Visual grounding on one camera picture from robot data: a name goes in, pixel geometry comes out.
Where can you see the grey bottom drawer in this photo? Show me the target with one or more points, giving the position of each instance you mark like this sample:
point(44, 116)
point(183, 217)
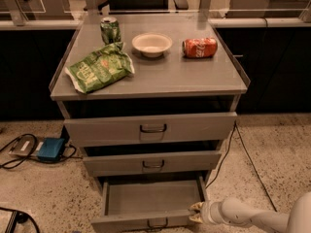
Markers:
point(149, 203)

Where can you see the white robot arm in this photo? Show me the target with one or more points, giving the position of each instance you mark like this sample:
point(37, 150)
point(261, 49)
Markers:
point(231, 211)

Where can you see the orange soda can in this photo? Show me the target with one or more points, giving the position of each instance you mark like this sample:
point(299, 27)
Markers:
point(199, 48)

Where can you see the grey flat device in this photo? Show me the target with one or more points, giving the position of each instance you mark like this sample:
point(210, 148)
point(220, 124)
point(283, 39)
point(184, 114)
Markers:
point(26, 145)

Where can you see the black object bottom left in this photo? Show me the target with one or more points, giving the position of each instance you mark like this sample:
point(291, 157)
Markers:
point(10, 218)

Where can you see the white bowl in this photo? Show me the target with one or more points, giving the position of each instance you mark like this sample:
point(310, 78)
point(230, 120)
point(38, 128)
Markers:
point(152, 45)

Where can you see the green chip bag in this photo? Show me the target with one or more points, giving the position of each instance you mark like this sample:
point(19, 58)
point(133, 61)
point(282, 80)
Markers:
point(100, 68)

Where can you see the grey middle drawer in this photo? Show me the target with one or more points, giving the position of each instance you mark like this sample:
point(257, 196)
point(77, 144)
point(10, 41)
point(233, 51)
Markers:
point(151, 163)

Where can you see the grey drawer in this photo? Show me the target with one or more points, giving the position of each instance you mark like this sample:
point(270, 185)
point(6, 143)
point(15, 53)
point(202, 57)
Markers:
point(134, 130)
point(151, 163)
point(149, 203)

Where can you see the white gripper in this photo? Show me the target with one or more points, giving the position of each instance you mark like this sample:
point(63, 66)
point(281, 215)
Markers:
point(209, 211)

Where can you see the grey top drawer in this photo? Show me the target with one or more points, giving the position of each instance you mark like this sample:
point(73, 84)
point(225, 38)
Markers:
point(134, 130)

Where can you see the green soda can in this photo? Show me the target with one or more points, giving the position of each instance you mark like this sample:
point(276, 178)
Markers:
point(110, 30)

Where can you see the blue electronic box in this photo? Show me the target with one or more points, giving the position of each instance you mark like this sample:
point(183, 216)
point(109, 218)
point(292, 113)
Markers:
point(51, 149)

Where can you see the grey drawer cabinet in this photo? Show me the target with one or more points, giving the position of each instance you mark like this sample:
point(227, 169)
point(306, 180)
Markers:
point(167, 85)

